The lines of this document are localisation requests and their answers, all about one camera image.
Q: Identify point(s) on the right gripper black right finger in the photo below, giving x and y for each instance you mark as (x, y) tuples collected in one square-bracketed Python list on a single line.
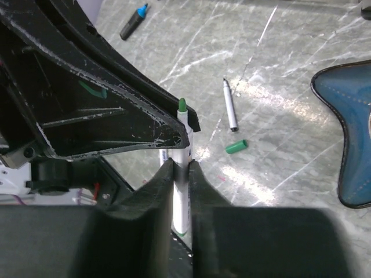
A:
[(234, 241)]

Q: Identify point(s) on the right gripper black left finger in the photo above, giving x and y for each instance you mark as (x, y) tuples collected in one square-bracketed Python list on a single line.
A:
[(128, 239)]

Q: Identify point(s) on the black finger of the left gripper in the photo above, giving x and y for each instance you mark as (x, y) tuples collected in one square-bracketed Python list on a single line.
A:
[(113, 97), (33, 55)]

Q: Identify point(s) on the white pen with green tip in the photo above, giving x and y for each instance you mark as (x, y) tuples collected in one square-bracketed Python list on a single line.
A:
[(183, 168)]

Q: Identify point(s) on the green pen cap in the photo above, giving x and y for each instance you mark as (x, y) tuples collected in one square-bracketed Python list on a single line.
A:
[(236, 147)]

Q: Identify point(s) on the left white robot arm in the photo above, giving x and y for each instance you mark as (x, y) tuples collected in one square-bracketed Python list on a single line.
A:
[(42, 175)]

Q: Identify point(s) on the black blue highlighter marker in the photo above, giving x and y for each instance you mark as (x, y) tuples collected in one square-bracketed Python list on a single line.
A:
[(133, 23)]

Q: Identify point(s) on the blue star-shaped dish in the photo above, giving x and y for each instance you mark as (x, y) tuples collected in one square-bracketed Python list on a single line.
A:
[(345, 90)]

